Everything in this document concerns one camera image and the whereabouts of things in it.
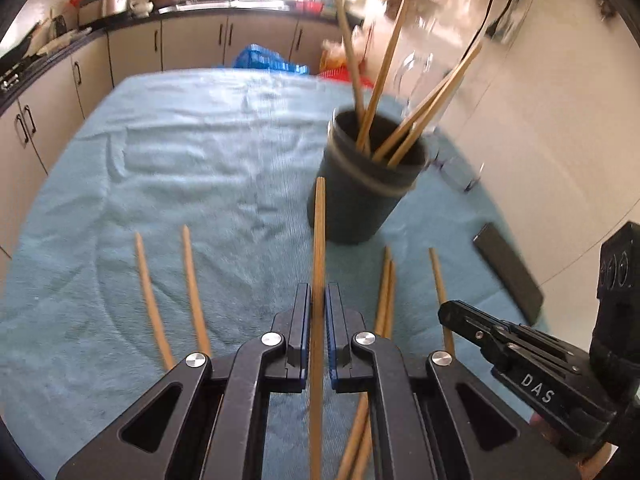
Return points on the person's right hand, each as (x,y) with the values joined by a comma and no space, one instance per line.
(595,465)

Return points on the silver rice cooker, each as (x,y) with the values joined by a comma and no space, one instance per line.
(116,2)

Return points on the white bowl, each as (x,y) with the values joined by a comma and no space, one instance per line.
(142,9)

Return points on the dark grey utensil holder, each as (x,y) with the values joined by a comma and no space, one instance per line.
(350,200)

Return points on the blue tablecloth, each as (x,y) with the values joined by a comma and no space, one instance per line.
(175,160)

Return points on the dark-framed eyeglasses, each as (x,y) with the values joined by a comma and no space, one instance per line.
(457,175)

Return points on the clear glass pitcher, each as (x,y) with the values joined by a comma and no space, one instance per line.
(425,65)

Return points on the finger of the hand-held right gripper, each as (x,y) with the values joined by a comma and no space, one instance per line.
(465,317)

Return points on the bunch of wooden chopsticks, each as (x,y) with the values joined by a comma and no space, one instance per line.
(344,35)

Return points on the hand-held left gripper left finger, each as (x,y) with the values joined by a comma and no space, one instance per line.
(300,330)

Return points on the red plastic stool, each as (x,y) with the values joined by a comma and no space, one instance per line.
(345,76)

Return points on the black kitchen countertop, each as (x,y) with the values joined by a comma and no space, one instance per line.
(200,14)

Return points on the clear plastic bag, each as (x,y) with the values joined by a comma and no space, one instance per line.
(335,55)

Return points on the black smartphone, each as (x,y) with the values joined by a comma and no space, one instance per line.
(510,270)

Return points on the blue plastic bag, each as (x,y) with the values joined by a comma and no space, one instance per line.
(265,60)

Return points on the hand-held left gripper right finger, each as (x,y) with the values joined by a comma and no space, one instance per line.
(334,330)

